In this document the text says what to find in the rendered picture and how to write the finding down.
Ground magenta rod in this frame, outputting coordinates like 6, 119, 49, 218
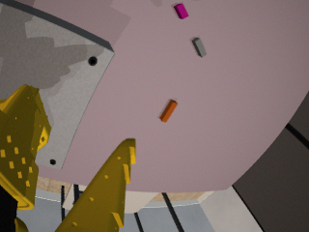
174, 4, 188, 19

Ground orange rod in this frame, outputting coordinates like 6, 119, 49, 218
159, 100, 177, 123

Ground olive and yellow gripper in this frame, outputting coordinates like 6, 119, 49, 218
55, 138, 136, 232

